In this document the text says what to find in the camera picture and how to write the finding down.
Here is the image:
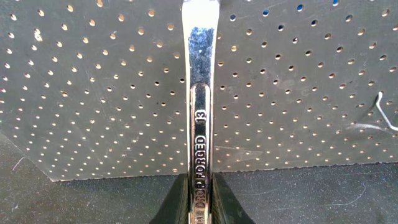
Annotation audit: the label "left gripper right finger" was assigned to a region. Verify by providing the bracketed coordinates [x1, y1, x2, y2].
[212, 172, 256, 224]

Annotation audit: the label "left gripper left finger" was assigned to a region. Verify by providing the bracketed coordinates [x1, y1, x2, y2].
[149, 173, 190, 224]

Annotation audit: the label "wrench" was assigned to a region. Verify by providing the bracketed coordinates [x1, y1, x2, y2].
[181, 0, 221, 224]

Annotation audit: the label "black pegboard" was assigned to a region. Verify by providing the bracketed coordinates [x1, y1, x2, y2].
[0, 0, 398, 182]

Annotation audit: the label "metal hook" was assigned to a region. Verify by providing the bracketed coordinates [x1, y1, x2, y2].
[375, 91, 398, 132]

